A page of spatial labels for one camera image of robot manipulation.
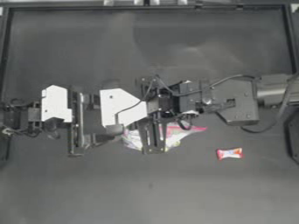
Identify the clear bag with pink zip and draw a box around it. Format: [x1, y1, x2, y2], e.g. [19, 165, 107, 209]
[120, 122, 208, 152]

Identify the red white candy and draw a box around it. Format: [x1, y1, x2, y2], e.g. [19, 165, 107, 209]
[215, 147, 244, 161]

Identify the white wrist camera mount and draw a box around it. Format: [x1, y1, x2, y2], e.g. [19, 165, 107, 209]
[41, 84, 73, 123]
[99, 87, 150, 128]

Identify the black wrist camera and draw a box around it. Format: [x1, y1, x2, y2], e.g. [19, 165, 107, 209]
[104, 123, 127, 137]
[44, 117, 61, 140]

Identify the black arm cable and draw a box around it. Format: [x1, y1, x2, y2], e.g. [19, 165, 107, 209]
[115, 73, 299, 135]

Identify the black table frame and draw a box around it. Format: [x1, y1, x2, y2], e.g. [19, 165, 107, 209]
[0, 0, 299, 97]

